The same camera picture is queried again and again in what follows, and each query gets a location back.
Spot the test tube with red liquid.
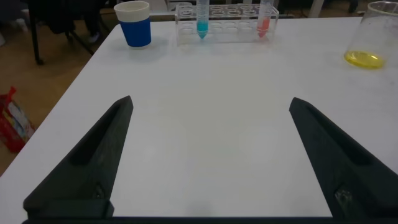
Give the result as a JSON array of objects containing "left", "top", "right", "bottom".
[{"left": 256, "top": 0, "right": 274, "bottom": 39}]

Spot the clear acrylic test tube rack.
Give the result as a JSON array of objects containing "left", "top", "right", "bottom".
[{"left": 174, "top": 2, "right": 280, "bottom": 44}]

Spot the paper cup with blue sleeve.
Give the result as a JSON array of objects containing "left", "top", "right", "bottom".
[{"left": 113, "top": 1, "right": 152, "bottom": 49}]

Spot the test tube with blue liquid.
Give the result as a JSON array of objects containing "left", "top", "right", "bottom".
[{"left": 195, "top": 0, "right": 210, "bottom": 40}]

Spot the red shopping bag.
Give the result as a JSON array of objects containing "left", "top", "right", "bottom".
[{"left": 0, "top": 86, "right": 35, "bottom": 154}]

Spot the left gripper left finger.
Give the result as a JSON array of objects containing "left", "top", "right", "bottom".
[{"left": 23, "top": 95, "right": 134, "bottom": 218}]

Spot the clear glass beaker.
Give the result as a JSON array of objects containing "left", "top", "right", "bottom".
[{"left": 343, "top": 1, "right": 398, "bottom": 70}]

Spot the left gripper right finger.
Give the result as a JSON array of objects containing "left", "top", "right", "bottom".
[{"left": 289, "top": 96, "right": 398, "bottom": 220}]

